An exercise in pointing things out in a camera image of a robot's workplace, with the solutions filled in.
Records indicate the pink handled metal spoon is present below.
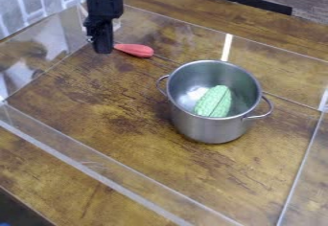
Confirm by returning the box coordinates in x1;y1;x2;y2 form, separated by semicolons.
114;44;155;58

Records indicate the green bitter gourd toy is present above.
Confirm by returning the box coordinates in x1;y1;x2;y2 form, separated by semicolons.
195;85;232;118

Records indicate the black strip on table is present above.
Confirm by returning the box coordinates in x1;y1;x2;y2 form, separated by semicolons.
226;0;292;15

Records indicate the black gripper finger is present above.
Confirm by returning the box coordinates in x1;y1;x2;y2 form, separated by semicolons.
88;25;113;54

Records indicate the stainless steel pot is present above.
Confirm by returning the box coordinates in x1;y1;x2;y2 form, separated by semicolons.
157;59;274;144

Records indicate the clear acrylic barrier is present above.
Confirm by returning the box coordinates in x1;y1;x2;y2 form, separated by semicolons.
0;7;328;226

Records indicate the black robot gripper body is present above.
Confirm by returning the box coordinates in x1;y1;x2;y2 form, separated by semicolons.
80;0;126;28

